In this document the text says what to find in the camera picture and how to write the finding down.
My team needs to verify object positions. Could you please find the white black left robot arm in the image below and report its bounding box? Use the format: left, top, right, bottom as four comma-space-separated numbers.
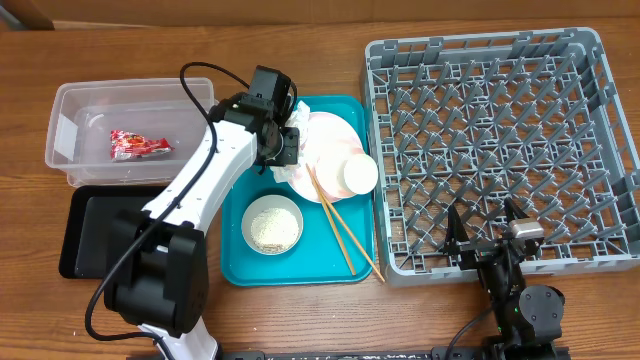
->
85, 91, 299, 359

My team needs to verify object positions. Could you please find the teal serving tray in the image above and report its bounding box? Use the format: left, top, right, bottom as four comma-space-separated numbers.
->
219, 95, 375, 286

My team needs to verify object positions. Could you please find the pile of white rice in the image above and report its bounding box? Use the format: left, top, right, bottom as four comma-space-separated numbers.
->
250, 208, 300, 254

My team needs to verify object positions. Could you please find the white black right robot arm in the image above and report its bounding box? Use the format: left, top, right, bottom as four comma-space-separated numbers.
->
444, 198, 570, 359

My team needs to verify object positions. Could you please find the small pink bowl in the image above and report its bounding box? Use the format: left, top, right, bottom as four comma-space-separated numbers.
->
315, 152, 356, 199

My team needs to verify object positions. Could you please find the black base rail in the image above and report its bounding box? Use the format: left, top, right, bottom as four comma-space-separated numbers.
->
218, 346, 571, 360

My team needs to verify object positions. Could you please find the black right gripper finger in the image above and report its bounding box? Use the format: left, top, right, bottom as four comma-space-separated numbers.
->
444, 205, 469, 247
504, 197, 528, 235

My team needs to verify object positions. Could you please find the grey dishwasher rack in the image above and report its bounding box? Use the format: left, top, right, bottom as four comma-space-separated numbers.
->
363, 27, 639, 286

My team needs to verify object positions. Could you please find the red snack wrapper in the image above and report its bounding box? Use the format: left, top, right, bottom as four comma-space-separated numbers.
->
110, 130, 174, 161

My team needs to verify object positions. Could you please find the clear plastic bin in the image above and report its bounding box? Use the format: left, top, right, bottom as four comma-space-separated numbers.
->
45, 78, 206, 187

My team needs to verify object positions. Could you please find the wooden chopstick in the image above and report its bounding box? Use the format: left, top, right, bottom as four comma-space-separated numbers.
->
307, 168, 386, 283
305, 164, 356, 275

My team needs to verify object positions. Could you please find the white napkin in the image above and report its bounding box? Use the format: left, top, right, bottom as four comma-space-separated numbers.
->
271, 101, 312, 183

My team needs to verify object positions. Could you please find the large pink plate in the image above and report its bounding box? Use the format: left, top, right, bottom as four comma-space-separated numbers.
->
287, 112, 365, 202

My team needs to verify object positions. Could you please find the black rectangular tray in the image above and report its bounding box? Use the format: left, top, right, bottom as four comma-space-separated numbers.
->
58, 185, 164, 279

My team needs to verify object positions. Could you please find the cream paper cup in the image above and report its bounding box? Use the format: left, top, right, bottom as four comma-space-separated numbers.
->
343, 153, 378, 195

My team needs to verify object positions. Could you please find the grey bowl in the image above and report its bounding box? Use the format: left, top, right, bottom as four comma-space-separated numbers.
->
241, 195, 304, 256

